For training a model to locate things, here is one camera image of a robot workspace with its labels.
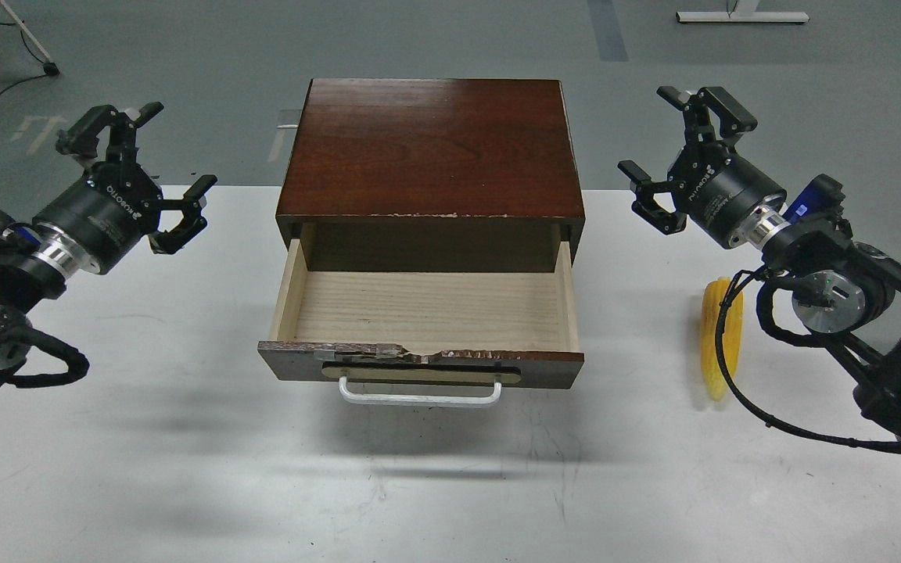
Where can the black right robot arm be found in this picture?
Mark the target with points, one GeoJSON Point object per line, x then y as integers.
{"type": "Point", "coordinates": [820, 289]}

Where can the yellow corn cob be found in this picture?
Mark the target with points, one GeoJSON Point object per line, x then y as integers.
{"type": "Point", "coordinates": [712, 374]}

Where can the wooden drawer with white handle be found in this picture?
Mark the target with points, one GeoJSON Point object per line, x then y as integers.
{"type": "Point", "coordinates": [482, 329]}

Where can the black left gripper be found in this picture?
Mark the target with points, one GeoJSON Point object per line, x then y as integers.
{"type": "Point", "coordinates": [98, 211]}

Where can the dark wooden cabinet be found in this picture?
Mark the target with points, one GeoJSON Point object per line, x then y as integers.
{"type": "Point", "coordinates": [480, 168]}

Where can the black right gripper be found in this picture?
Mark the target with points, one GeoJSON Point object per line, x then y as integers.
{"type": "Point", "coordinates": [710, 182]}

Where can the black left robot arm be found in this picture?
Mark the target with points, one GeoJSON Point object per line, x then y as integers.
{"type": "Point", "coordinates": [36, 267]}

